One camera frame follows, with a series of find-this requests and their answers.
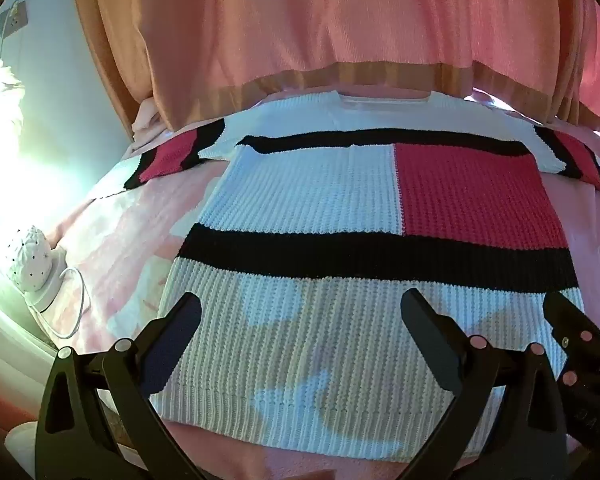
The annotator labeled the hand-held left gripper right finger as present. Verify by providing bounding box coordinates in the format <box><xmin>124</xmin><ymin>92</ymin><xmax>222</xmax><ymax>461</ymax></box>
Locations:
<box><xmin>400</xmin><ymin>287</ymin><xmax>571</xmax><ymax>480</ymax></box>

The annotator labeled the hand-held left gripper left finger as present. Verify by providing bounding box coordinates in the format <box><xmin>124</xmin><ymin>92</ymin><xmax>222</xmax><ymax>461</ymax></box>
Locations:
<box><xmin>35</xmin><ymin>291</ymin><xmax>216</xmax><ymax>480</ymax></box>

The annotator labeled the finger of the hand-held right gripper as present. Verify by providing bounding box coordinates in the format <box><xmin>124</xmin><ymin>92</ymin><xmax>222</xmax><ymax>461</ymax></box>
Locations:
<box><xmin>542</xmin><ymin>291</ymin><xmax>600</xmax><ymax>358</ymax></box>

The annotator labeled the white red black knit sweater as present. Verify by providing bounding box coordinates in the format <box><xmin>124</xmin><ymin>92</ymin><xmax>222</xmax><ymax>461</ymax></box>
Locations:
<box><xmin>124</xmin><ymin>91</ymin><xmax>600</xmax><ymax>463</ymax></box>

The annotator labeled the pink patterned bed blanket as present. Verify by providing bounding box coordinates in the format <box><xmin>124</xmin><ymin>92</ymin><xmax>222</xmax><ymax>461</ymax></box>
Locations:
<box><xmin>45</xmin><ymin>87</ymin><xmax>600</xmax><ymax>480</ymax></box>

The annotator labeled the white strawberry night lamp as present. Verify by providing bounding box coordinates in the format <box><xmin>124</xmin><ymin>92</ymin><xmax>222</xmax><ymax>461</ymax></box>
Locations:
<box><xmin>7</xmin><ymin>226</ymin><xmax>67</xmax><ymax>295</ymax></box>

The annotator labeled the white round object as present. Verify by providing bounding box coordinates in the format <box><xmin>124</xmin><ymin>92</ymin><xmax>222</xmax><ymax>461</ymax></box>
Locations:
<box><xmin>4</xmin><ymin>422</ymin><xmax>42</xmax><ymax>480</ymax></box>

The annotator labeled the pink folded cloth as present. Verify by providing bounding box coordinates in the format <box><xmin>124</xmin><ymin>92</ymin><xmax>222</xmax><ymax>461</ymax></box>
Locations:
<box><xmin>130</xmin><ymin>99</ymin><xmax>175</xmax><ymax>152</ymax></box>

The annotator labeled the pink and tan curtain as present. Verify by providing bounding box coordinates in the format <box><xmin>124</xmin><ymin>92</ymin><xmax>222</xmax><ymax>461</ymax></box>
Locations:
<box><xmin>67</xmin><ymin>0</ymin><xmax>600</xmax><ymax>133</ymax></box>

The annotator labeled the white cable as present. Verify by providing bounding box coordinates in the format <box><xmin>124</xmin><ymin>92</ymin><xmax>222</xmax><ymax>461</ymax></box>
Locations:
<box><xmin>39</xmin><ymin>267</ymin><xmax>92</xmax><ymax>341</ymax></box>

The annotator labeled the wall socket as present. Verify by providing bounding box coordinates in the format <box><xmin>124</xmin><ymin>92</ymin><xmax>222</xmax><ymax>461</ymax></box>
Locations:
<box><xmin>0</xmin><ymin>2</ymin><xmax>30</xmax><ymax>39</ymax></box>

